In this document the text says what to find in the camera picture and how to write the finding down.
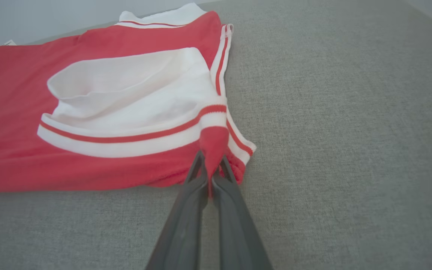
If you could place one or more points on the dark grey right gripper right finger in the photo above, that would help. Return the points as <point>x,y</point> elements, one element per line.
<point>234,232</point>

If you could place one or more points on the red basketball jersey white trim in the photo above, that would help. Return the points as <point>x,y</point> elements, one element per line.
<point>13,157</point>

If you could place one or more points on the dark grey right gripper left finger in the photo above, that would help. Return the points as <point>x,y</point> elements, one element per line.
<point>182,225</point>

